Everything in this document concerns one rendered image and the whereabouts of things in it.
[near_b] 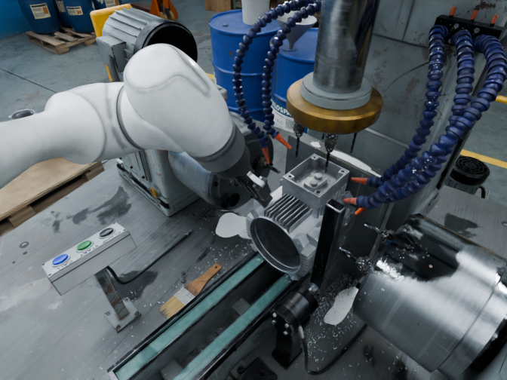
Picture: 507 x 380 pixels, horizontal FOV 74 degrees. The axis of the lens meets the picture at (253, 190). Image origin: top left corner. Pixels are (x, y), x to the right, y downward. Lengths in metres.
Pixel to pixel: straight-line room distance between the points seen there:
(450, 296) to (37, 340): 0.92
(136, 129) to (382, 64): 0.56
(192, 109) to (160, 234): 0.74
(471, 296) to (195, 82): 0.52
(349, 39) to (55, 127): 0.44
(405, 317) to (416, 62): 0.50
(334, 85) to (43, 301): 0.91
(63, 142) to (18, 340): 0.68
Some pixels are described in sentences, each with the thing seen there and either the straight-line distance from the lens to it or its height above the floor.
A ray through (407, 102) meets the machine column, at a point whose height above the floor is 1.27.
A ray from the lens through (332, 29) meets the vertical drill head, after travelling 0.60.
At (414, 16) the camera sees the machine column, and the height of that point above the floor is 1.44.
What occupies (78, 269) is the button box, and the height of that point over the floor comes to 1.06.
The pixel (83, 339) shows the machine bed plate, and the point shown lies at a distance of 1.00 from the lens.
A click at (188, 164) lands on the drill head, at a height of 1.08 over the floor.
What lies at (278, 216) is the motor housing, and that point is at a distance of 0.72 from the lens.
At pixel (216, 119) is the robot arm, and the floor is 1.39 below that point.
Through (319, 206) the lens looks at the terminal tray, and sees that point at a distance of 0.74.
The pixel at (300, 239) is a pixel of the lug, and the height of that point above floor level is 1.09.
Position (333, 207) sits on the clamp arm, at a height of 1.25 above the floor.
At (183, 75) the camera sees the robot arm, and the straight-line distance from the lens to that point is 0.43.
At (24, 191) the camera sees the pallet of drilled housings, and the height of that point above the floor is 0.15.
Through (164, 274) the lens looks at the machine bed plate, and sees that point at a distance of 1.03.
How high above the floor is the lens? 1.63
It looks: 42 degrees down
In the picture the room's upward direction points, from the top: straight up
